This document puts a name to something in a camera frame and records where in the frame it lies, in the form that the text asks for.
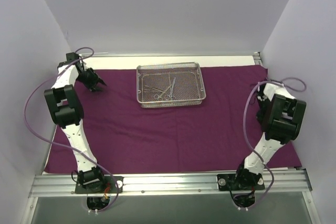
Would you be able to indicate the purple cloth wrap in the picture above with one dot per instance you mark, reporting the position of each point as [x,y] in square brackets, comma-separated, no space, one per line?
[128,139]

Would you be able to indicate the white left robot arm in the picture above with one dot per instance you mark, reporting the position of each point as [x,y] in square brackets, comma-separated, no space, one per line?
[67,113]

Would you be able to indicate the metal mesh instrument tray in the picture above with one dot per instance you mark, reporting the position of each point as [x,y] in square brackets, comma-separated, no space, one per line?
[189,87]

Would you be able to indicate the aluminium right side rail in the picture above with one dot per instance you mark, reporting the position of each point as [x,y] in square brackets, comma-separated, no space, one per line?
[257,58]

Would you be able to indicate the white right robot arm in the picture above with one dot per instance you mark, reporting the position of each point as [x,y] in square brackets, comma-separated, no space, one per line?
[280,116]

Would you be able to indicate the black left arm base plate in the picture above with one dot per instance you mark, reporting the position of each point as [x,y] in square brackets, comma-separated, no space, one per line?
[108,185]

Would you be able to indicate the aluminium front rail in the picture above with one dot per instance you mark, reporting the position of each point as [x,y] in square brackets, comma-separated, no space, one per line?
[285,180]

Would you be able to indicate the aluminium rail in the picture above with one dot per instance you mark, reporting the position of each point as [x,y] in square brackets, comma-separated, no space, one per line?
[285,180]
[257,58]

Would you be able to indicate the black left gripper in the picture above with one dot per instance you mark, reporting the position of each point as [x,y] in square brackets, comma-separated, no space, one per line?
[92,80]

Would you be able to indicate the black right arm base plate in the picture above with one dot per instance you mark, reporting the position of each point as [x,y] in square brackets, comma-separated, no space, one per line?
[235,182]

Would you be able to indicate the steel surgical scissors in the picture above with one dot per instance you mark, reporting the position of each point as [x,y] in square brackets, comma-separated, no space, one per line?
[169,96]

